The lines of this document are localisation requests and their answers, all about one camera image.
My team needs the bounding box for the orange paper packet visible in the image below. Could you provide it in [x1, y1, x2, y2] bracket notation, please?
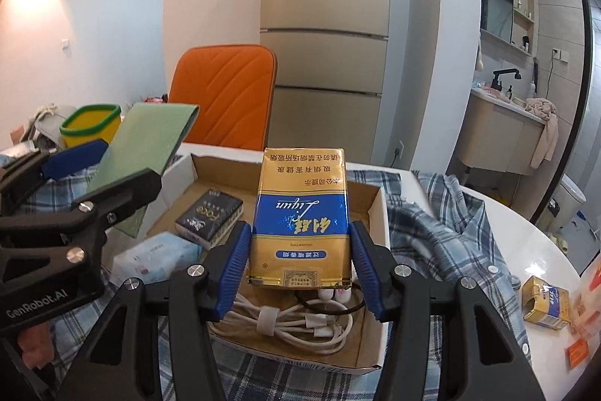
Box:
[566, 337, 590, 369]

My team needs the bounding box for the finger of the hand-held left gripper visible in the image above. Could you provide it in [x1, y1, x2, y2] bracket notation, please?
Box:
[0, 139, 110, 216]
[0, 168, 163, 250]

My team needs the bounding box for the orange quilted chair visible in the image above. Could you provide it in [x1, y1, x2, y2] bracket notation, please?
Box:
[168, 45, 278, 151]

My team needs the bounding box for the recessed wall shelf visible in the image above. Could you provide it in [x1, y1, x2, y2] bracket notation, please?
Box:
[512, 0, 536, 54]

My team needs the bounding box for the white canvas bag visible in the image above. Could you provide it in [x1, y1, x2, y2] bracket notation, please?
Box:
[28, 103, 76, 143]

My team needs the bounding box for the gold and blue cigarette pack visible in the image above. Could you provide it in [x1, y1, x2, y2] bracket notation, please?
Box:
[246, 147, 355, 290]

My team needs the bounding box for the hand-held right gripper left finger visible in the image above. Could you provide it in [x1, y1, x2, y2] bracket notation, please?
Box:
[54, 220, 254, 401]

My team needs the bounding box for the shallow cardboard box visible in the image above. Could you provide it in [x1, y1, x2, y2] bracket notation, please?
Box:
[145, 152, 390, 376]

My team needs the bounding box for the small gold cigarette pack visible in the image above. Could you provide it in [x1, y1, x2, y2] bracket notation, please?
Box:
[522, 275, 571, 330]

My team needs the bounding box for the black cigarette pack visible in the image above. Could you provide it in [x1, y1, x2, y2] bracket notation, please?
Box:
[175, 189, 244, 249]

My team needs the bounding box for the bathroom mirror cabinet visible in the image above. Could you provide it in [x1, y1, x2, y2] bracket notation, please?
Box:
[481, 0, 515, 45]

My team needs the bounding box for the person's left hand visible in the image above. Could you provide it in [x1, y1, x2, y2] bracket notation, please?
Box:
[16, 326, 53, 370]

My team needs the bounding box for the beige towel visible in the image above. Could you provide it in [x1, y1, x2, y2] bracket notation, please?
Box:
[523, 97, 560, 169]

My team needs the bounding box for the black hair tie white charm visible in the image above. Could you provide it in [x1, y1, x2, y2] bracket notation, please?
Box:
[296, 283, 368, 316]

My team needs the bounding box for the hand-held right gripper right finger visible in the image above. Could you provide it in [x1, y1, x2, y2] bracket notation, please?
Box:
[350, 220, 548, 401]

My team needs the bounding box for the beige refrigerator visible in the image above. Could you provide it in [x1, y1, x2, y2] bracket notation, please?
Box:
[260, 0, 391, 164]

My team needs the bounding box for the green paper booklet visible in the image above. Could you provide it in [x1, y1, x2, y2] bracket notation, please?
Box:
[96, 101, 200, 241]

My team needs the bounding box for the white charging cable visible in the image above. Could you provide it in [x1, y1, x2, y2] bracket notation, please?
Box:
[207, 293, 355, 356]

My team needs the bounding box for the yellow container green rim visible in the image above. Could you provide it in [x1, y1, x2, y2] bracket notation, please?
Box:
[59, 103, 123, 148]

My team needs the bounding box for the light blue tissue pack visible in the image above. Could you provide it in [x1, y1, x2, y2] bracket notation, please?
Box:
[112, 231, 207, 289]

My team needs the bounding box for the black faucet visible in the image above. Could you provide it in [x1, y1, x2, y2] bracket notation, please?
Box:
[492, 68, 523, 92]

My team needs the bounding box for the beige vanity cabinet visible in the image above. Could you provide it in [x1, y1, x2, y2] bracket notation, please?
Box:
[462, 88, 548, 176]

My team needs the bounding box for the blue plaid shirt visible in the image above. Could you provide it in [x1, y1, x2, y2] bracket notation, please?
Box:
[0, 168, 524, 401]

